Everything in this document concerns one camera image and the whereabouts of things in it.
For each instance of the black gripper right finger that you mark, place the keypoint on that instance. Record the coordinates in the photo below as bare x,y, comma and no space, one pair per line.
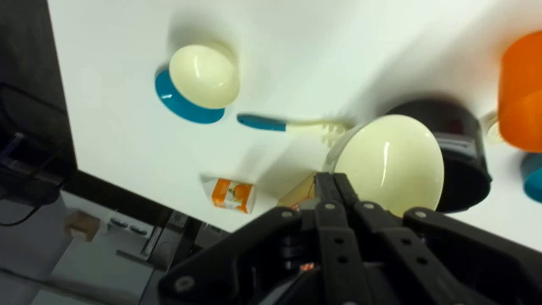
451,265

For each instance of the orange juice carton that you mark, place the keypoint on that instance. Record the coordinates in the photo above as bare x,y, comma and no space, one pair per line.
229,196

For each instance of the teal cream pasta fork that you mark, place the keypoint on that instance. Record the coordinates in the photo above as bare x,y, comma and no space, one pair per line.
263,123

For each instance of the orange plastic cup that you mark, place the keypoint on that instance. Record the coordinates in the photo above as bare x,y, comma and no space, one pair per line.
525,96

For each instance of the small tan box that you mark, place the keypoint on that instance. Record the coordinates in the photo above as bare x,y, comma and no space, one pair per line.
83,226

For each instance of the teal frying pan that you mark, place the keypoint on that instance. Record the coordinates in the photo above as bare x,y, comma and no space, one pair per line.
534,180

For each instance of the black toy pot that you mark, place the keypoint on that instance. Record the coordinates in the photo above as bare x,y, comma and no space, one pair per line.
470,170

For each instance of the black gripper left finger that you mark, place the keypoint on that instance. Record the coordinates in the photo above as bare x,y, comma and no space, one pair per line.
254,255

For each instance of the cream teal bowl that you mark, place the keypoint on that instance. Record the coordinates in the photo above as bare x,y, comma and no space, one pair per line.
204,77

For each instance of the cream plastic bowl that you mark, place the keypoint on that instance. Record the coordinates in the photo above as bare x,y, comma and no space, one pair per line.
390,163

